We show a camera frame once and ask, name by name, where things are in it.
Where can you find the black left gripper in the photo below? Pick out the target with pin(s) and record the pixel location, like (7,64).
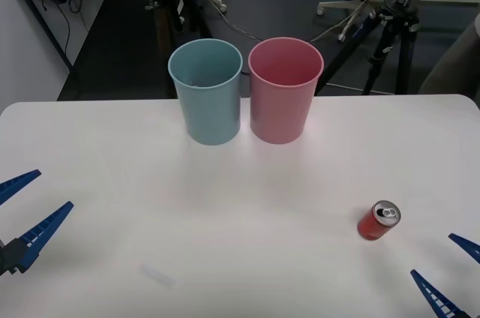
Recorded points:
(2,260)

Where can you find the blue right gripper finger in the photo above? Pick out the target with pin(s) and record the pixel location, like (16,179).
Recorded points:
(435,295)
(468,246)

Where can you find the red drink can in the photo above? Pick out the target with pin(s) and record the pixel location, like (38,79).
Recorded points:
(375,225)

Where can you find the pale blue plastic bin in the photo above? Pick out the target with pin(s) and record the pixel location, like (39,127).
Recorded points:
(210,108)

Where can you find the pink plastic bin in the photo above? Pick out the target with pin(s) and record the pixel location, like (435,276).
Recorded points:
(281,108)

